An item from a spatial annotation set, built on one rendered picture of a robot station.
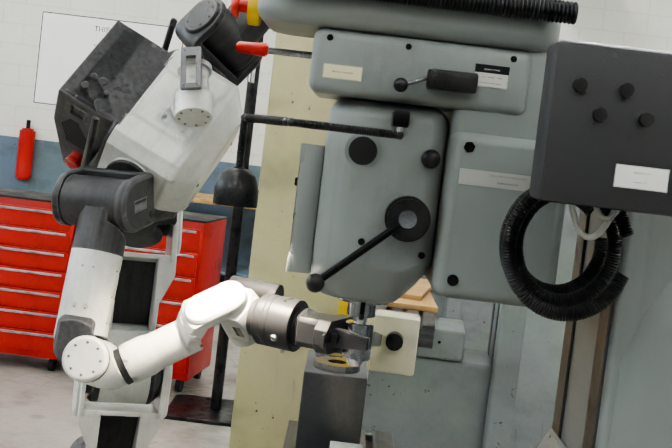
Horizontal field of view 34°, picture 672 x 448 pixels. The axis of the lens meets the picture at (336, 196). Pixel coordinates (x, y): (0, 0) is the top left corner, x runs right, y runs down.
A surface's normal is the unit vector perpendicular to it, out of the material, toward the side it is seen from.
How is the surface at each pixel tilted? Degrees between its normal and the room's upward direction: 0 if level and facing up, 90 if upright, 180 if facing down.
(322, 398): 90
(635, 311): 90
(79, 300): 75
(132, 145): 96
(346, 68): 90
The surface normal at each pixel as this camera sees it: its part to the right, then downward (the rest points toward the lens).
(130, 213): 0.95, 0.09
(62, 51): -0.02, 0.05
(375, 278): -0.07, 0.51
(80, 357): -0.03, -0.21
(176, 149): 0.30, -0.44
